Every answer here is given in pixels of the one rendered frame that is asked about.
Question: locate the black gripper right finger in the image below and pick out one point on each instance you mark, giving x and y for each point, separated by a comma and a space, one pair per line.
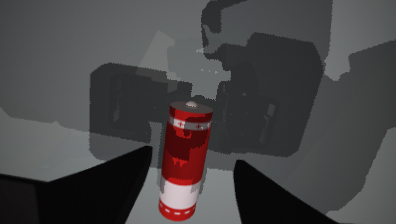
262, 201

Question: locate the red and white battery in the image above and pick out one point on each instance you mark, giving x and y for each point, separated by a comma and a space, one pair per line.
186, 141

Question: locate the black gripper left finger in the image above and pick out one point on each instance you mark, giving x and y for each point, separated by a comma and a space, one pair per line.
103, 194

